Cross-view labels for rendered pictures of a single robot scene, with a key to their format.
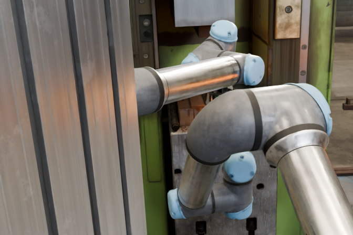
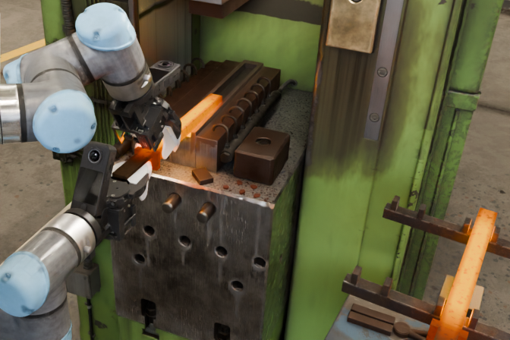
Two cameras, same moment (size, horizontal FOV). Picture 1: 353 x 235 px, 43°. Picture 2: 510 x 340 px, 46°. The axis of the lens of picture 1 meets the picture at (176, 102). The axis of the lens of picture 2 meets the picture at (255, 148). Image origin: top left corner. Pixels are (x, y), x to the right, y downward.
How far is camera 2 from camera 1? 84 cm
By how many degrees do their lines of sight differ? 21
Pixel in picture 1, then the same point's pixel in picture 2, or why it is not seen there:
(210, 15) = not seen: outside the picture
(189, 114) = not seen: hidden behind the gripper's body
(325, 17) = (434, 24)
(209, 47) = (55, 53)
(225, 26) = (101, 17)
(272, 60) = (321, 82)
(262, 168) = (242, 259)
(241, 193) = (26, 328)
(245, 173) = (14, 304)
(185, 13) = not seen: outside the picture
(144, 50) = not seen: hidden behind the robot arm
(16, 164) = not seen: outside the picture
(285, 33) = (344, 39)
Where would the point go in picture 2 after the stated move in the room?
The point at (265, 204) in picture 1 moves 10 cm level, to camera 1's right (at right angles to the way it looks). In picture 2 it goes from (243, 314) to (286, 328)
